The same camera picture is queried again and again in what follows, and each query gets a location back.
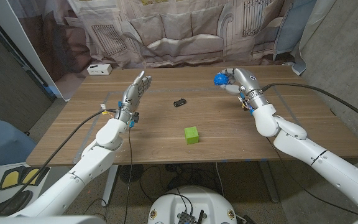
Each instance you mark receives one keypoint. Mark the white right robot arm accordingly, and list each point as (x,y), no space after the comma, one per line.
(306,149)

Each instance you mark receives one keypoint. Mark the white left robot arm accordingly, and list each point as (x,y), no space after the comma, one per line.
(95,155)

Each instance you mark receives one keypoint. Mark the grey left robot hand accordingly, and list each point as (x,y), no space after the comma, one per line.
(131,97)

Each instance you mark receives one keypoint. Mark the green sticky note block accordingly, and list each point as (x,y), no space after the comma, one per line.
(191,135)

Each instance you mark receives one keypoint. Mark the blue bin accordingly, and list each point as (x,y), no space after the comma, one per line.
(2,143)

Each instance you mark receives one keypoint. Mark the white partition frame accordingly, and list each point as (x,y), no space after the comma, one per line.
(11,31)

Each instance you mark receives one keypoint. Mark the black round fan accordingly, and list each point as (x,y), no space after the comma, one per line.
(131,172)

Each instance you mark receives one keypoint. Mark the black toy car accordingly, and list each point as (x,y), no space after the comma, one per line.
(180,102)

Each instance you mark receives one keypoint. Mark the yellow and black foot pedal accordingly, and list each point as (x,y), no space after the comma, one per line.
(9,180)

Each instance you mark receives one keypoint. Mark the blue spiky stress ball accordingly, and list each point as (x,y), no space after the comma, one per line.
(220,79)

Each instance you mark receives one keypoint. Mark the person's foot in dark shoe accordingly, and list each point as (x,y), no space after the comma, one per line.
(17,200)

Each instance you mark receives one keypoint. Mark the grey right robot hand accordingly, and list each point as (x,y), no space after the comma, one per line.
(249,82)

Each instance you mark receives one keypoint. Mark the printed sofa backdrop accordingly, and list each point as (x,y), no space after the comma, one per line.
(179,31)

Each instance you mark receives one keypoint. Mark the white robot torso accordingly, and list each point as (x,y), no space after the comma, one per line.
(194,202)

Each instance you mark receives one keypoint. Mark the white table leg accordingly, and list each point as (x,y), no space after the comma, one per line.
(110,183)

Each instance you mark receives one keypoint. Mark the grey table leg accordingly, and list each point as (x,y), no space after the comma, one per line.
(269,180)

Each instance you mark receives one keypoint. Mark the pale cloth curtain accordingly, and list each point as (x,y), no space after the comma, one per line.
(309,31)

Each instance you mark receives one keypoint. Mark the white power strip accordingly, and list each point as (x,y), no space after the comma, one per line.
(99,69)

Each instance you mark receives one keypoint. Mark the black computer module with antenna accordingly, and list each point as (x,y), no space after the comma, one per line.
(186,218)

